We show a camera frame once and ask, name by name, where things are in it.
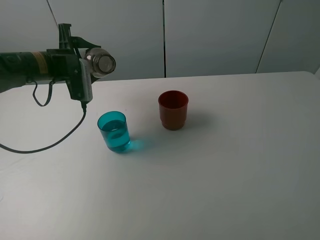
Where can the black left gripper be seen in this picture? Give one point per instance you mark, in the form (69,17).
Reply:
(65,63)

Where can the smoky translucent plastic bottle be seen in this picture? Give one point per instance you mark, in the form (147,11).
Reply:
(100,61)

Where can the teal translucent plastic cup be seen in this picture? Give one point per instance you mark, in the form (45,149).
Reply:
(114,130)

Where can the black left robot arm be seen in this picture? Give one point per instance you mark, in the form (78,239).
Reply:
(19,68)

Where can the red plastic cup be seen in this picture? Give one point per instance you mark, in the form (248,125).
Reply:
(173,107)

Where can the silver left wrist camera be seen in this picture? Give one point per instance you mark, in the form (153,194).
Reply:
(86,81)

